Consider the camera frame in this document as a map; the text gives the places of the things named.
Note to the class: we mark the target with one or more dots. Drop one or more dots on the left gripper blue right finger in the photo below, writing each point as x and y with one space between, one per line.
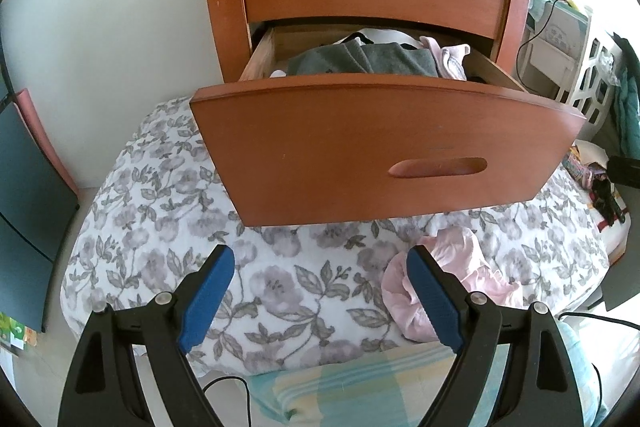
538 386

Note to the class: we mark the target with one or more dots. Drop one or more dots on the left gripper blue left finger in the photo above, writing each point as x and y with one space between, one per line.
103 387

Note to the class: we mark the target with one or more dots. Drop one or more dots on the pink garment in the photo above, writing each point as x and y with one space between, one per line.
420 287

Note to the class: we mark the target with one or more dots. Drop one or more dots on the pink striped sock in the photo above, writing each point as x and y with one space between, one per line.
448 59

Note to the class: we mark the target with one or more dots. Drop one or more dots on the grey garment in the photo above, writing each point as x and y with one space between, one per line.
352 57

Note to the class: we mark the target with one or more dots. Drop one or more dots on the teal yellow plaid blanket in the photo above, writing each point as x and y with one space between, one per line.
396 388

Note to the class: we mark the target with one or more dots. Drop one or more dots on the floral bed sheet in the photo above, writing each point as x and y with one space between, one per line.
304 295

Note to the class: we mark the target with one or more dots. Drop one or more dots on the dark blue cabinet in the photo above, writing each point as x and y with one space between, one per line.
36 209

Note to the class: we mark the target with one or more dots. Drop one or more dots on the black toy on towel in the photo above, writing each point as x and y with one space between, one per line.
604 201

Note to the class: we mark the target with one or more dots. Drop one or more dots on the colourful toy pile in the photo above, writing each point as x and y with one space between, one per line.
585 161

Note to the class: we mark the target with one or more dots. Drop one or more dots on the teal hanging garment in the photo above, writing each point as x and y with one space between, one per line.
626 103

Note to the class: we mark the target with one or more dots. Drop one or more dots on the pink foam mat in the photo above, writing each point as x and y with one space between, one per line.
30 116

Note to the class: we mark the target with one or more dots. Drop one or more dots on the white dollhouse shelf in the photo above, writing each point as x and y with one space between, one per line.
568 56

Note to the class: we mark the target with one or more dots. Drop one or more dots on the white garment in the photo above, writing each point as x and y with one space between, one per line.
367 35

